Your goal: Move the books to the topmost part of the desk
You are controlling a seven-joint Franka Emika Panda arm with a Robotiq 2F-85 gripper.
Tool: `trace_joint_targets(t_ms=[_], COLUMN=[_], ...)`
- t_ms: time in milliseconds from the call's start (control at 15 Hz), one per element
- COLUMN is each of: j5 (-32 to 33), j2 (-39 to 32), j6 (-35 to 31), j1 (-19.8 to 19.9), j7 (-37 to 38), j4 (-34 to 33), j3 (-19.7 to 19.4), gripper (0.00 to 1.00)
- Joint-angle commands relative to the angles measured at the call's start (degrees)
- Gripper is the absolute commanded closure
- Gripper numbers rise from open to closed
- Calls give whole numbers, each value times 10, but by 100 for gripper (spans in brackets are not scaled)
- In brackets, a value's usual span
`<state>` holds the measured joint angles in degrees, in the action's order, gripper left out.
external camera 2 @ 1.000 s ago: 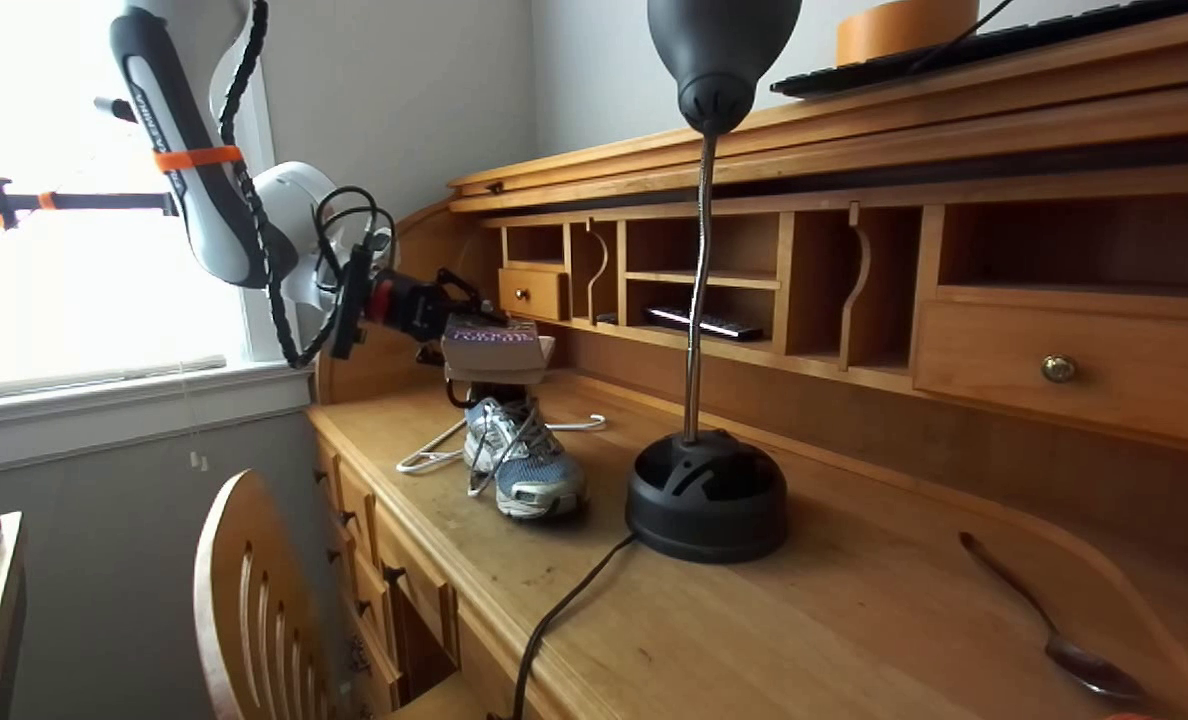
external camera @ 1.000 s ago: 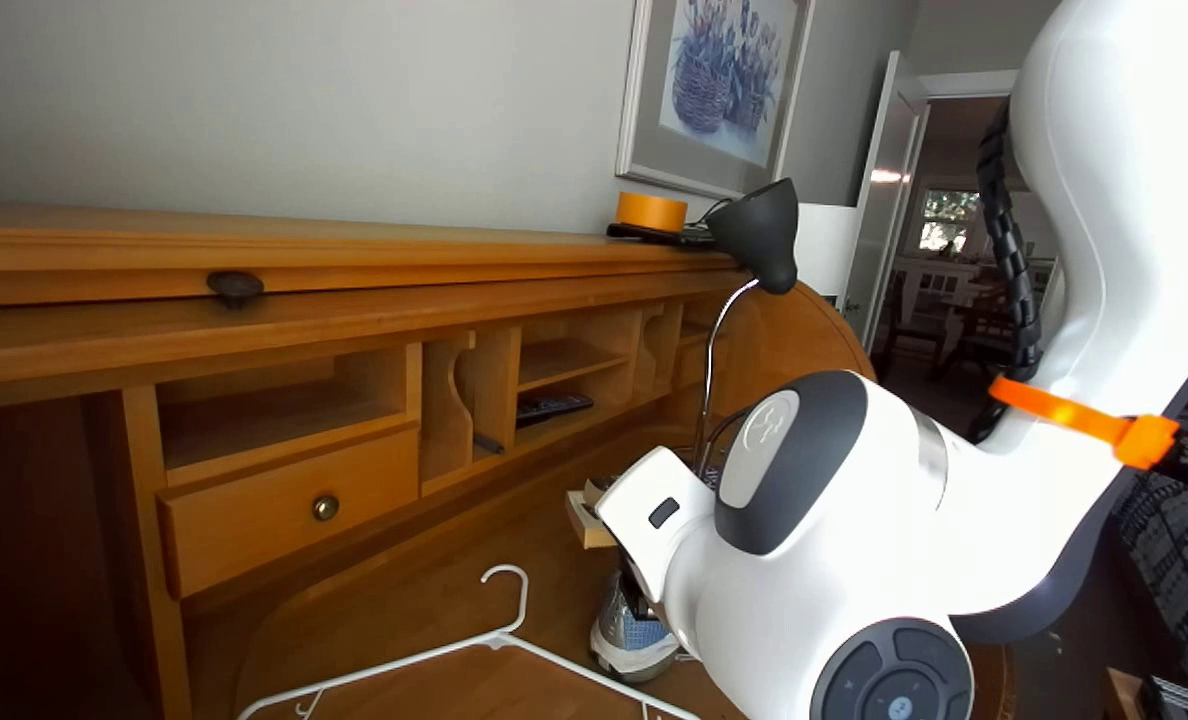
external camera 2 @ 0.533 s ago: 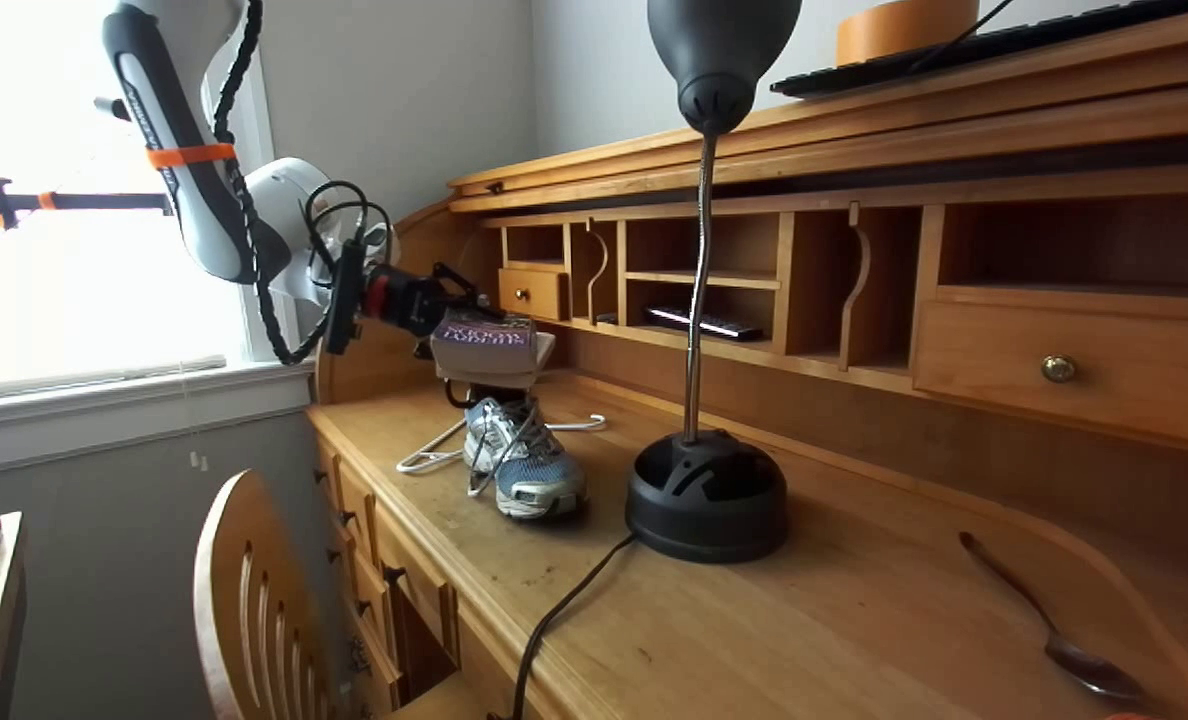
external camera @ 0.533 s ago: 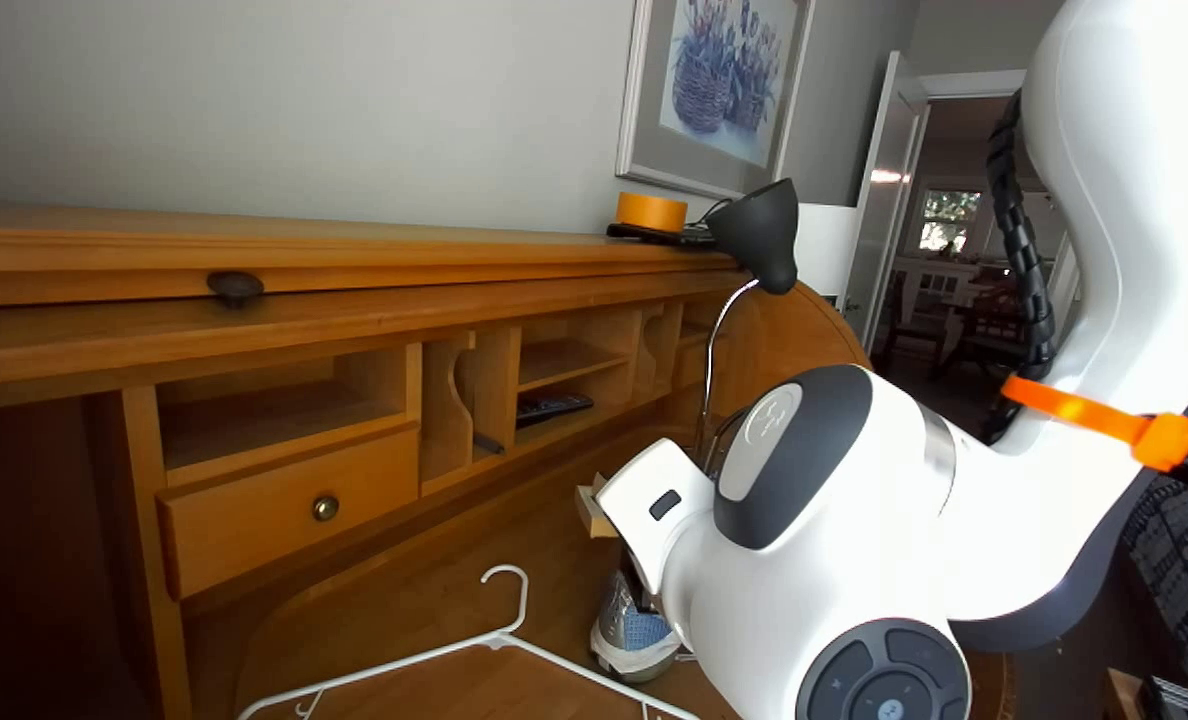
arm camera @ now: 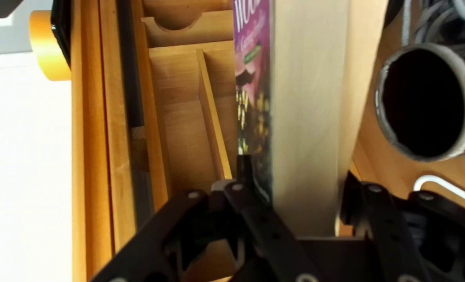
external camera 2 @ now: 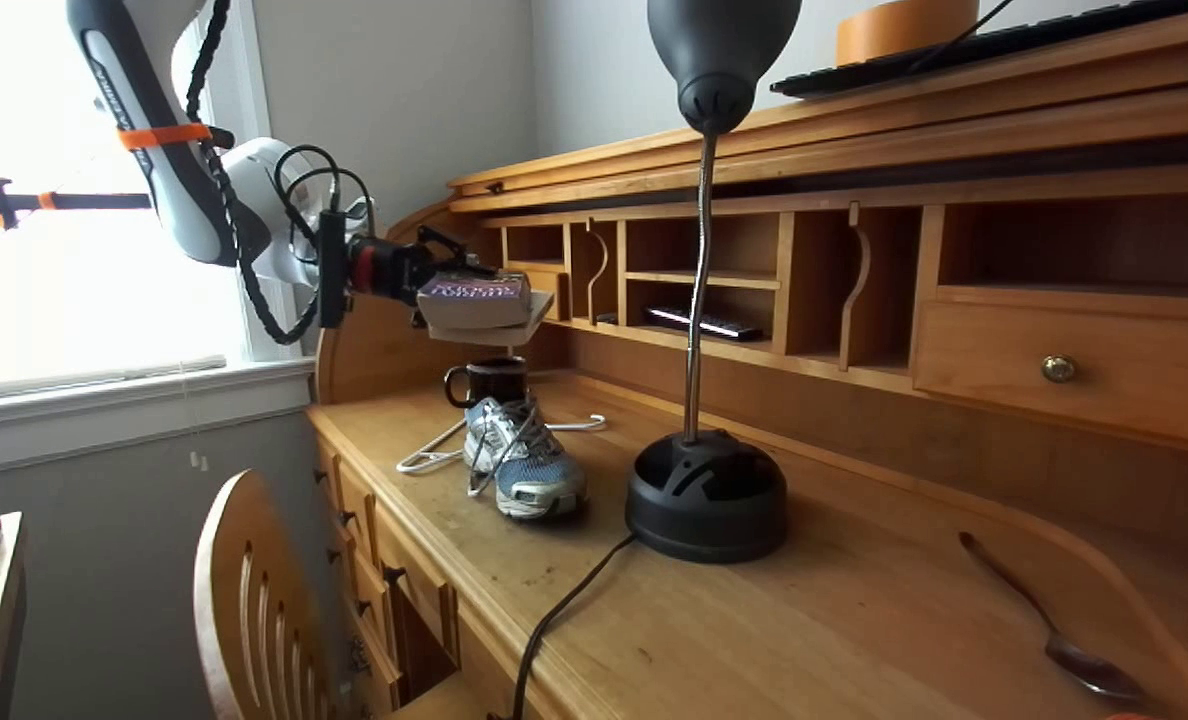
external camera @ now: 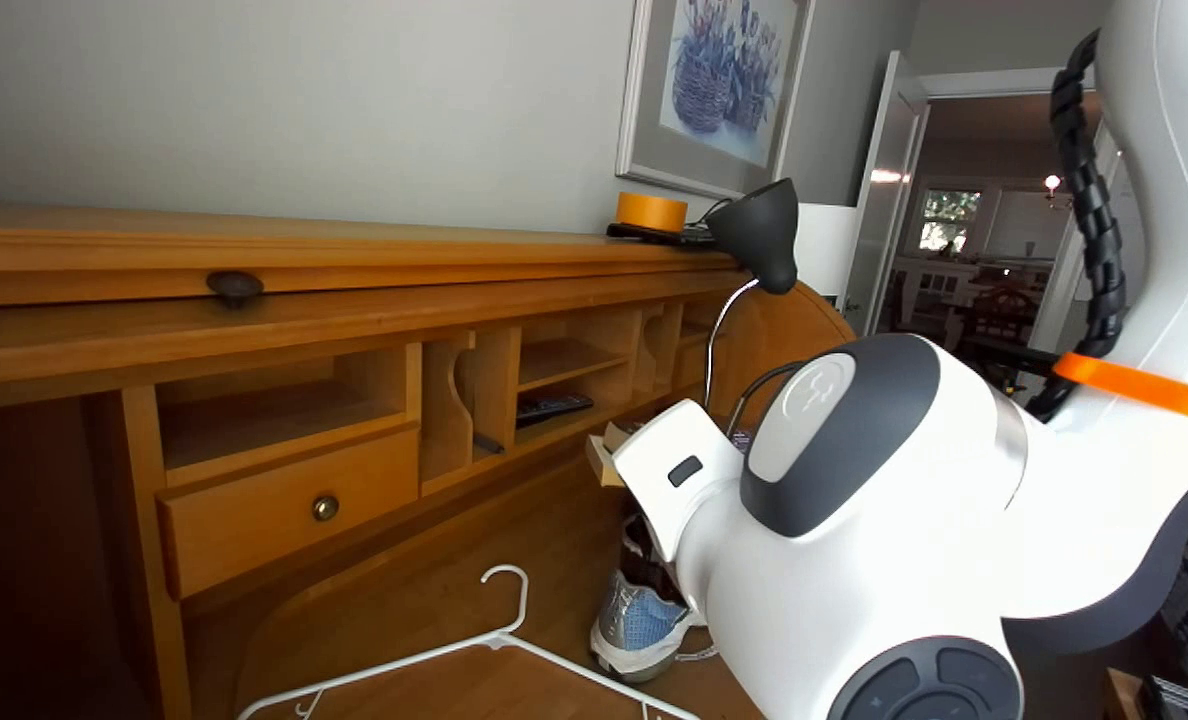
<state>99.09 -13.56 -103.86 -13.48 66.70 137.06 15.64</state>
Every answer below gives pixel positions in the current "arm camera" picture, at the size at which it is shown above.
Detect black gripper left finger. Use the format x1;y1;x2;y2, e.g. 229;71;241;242
93;154;323;282

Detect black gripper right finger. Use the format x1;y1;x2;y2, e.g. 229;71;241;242
339;171;465;282

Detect purple Sheryl Woods paperback book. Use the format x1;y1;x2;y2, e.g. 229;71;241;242
232;0;390;240

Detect wooden desk hutch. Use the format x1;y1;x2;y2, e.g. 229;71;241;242
69;0;465;282

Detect black gooseneck desk lamp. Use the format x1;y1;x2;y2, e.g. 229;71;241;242
373;0;465;170

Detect yellow masking tape roll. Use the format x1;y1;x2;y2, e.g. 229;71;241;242
29;10;72;84

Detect black flat object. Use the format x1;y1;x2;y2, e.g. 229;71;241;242
50;0;72;68

